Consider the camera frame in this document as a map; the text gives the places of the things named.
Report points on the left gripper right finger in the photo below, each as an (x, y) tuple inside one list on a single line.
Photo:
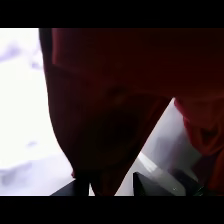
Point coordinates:
[(143, 186)]

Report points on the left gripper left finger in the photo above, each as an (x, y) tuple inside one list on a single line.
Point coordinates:
[(78, 189)]

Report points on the red garment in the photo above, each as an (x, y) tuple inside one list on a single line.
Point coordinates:
[(113, 100)]

